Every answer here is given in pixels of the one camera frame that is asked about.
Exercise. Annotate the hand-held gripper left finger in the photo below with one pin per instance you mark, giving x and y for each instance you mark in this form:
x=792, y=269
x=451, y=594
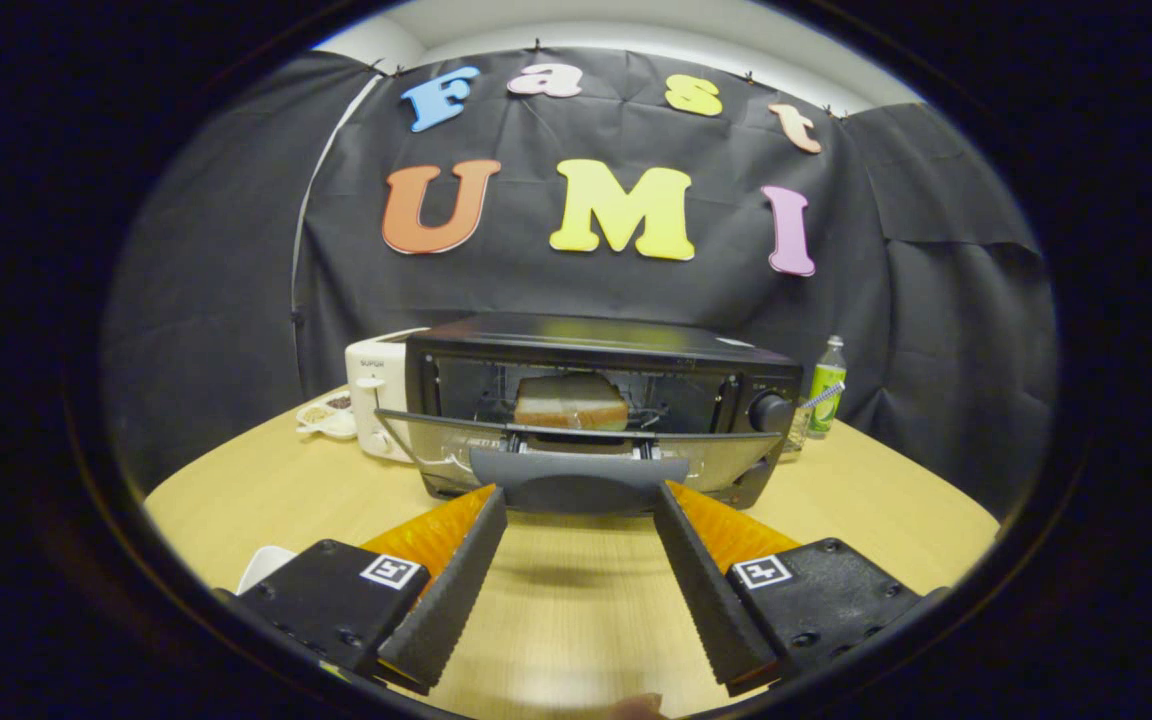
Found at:
x=446, y=610

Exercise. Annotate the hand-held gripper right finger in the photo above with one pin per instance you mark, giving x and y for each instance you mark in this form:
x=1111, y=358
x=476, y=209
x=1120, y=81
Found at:
x=711, y=600

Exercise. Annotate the sandwich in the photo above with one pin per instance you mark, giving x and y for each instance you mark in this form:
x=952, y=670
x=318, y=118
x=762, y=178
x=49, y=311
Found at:
x=571, y=405

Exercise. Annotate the black toaster oven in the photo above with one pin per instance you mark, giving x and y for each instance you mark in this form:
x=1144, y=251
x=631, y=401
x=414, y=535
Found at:
x=596, y=340

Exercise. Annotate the white pop-up toaster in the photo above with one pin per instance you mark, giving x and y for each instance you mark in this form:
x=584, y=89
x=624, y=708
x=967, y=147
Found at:
x=376, y=400

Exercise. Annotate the white rectangular plate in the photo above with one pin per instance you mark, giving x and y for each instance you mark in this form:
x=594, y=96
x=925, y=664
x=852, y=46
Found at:
x=264, y=565

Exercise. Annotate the small glass jar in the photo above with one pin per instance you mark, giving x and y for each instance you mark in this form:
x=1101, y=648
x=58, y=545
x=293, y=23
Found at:
x=796, y=430

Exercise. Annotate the small white snack dish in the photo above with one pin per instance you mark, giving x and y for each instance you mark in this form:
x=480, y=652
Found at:
x=326, y=422

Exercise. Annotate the green label plastic bottle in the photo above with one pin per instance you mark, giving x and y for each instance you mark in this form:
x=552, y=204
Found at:
x=826, y=395

